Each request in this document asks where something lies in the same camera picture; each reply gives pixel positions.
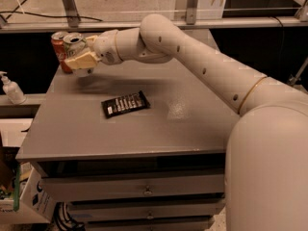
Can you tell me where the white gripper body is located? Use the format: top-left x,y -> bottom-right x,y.
93,30 -> 122,65

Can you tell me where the green 7up can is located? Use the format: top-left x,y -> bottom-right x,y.
64,33 -> 93,78

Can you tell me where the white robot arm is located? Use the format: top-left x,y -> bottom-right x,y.
65,14 -> 308,231

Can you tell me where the red coke can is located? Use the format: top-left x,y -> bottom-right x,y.
51,31 -> 72,74

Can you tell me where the black snack bar wrapper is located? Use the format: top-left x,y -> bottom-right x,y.
101,90 -> 150,118

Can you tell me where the white pump bottle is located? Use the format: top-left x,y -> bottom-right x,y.
0,71 -> 26,105

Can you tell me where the grey drawer cabinet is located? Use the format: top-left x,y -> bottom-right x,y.
17,60 -> 239,231

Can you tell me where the white cardboard box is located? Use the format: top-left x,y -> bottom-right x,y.
0,163 -> 56,224

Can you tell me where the metal window frame rail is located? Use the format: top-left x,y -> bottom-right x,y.
0,0 -> 307,33

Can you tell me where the black cable on floor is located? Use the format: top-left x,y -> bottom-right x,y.
0,0 -> 104,23

